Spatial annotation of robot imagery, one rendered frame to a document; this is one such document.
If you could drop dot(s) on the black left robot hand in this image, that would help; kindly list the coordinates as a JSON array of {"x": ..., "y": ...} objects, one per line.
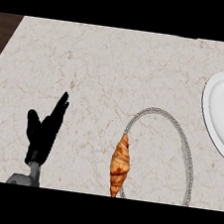
[{"x": 44, "y": 135}]

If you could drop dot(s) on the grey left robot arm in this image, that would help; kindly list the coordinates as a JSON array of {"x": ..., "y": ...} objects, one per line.
[{"x": 32, "y": 175}]

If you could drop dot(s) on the white round plate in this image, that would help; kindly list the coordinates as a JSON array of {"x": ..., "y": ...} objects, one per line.
[{"x": 222, "y": 112}]

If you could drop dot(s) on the golden brown croissant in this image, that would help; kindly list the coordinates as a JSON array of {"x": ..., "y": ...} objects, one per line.
[{"x": 120, "y": 163}]

